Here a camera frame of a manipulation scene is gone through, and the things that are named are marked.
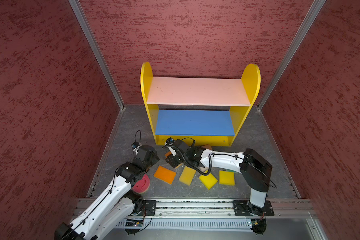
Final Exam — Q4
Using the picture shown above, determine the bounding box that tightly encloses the peach orange sponge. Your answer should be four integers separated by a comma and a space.
203, 145, 213, 151

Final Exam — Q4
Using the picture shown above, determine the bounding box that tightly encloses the left circuit board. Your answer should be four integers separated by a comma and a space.
125, 219, 144, 228

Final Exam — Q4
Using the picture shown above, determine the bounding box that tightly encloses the bright yellow square sponge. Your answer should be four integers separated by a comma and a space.
219, 171, 235, 186

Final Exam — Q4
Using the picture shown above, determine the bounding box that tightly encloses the yellow shelf with coloured boards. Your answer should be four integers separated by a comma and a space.
141, 62, 261, 147

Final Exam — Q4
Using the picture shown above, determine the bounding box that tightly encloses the right circuit board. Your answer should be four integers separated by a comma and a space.
251, 219, 267, 229

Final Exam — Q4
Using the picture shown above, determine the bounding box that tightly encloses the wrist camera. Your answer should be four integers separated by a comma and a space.
166, 138, 175, 146
132, 142, 140, 154

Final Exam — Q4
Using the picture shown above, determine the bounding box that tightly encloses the circuit board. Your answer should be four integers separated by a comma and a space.
251, 219, 267, 229
125, 219, 144, 228

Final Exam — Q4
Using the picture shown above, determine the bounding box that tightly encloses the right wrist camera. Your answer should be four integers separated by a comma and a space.
166, 138, 175, 146

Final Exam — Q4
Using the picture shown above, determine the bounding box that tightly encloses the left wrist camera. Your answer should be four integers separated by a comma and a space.
132, 142, 140, 154

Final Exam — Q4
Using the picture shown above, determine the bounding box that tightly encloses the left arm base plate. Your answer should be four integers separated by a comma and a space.
131, 200, 157, 217

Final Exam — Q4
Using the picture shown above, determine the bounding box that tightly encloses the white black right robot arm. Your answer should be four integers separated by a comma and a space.
163, 138, 276, 217

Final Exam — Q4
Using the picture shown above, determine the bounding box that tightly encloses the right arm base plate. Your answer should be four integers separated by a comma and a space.
233, 200, 275, 217

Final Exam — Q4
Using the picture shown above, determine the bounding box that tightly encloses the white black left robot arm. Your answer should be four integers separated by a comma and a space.
54, 145, 159, 240

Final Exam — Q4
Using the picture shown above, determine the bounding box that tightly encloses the orange sponge lower left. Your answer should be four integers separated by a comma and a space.
154, 166, 176, 185

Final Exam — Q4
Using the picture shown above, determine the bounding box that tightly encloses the orange sponge upper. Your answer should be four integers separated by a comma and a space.
165, 151, 183, 169

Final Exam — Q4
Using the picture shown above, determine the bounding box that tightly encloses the bright yellow diamond sponge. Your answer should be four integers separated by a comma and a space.
199, 174, 218, 190

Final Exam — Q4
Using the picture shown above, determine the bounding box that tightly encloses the pale yellow sponge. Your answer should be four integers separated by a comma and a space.
179, 167, 196, 186

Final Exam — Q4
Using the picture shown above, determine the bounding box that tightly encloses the round pink smiley sponge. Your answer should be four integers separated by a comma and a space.
132, 175, 151, 194

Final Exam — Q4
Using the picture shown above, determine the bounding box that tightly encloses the aluminium mounting rail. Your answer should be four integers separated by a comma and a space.
73, 197, 317, 219

